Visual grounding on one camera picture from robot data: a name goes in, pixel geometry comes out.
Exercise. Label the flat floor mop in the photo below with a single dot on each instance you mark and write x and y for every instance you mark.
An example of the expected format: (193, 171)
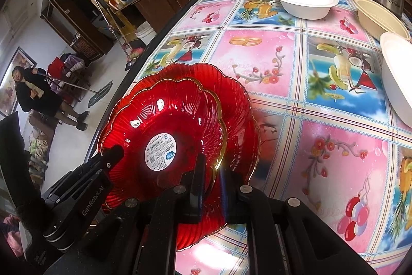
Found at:
(101, 94)

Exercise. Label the beige paper bowl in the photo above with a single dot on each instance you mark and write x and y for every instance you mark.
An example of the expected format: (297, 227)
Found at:
(376, 15)

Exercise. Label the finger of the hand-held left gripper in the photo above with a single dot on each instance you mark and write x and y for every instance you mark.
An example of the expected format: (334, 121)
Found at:
(111, 157)

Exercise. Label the white paper bowl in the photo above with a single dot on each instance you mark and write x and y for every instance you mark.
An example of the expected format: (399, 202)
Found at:
(304, 1)
(397, 75)

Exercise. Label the small red glass plate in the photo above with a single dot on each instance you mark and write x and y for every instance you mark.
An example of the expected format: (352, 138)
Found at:
(167, 130)

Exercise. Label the printed fruit tablecloth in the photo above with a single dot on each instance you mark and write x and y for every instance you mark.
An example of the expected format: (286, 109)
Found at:
(264, 46)

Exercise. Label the framed wall picture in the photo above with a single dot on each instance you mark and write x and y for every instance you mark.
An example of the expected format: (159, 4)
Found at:
(13, 81)

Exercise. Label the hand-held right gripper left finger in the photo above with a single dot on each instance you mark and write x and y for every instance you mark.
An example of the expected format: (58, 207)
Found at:
(201, 175)

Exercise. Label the white plastic bucket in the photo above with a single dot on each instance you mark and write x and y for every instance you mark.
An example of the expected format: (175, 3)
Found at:
(145, 34)

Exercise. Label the person's left forearm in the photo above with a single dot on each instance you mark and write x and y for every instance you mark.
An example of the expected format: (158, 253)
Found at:
(16, 159)

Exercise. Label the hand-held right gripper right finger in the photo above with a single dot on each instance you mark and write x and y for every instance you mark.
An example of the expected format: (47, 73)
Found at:
(224, 194)

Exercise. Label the broom with colourful head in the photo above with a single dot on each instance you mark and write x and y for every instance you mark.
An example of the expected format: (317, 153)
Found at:
(111, 27)

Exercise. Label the large red glass plate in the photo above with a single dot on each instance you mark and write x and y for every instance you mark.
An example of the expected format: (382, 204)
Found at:
(238, 107)

